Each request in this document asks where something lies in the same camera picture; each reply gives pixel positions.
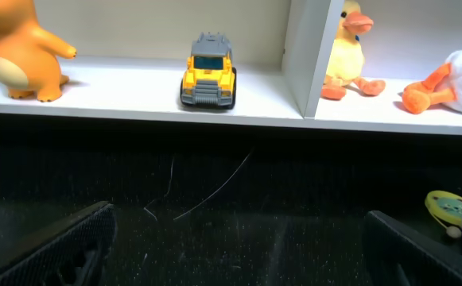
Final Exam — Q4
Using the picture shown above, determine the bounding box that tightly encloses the grey and yellow toy truck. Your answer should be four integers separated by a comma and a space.
179, 32, 239, 110

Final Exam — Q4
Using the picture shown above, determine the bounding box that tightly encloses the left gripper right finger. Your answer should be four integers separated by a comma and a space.
362, 210, 462, 286

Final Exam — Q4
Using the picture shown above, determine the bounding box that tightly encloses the yellow rattle drum toy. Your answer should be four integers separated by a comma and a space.
424, 190, 462, 241

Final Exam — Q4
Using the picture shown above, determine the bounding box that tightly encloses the yellow rubber duck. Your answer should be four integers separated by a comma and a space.
0, 0, 78, 103

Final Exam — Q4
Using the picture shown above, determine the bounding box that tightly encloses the yellow plush duck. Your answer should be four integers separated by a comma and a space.
320, 0, 387, 101

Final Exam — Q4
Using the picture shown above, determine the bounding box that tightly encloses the white shelf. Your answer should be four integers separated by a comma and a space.
0, 0, 462, 137

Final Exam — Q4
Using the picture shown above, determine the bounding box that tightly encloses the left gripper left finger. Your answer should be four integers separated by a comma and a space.
0, 200, 118, 286

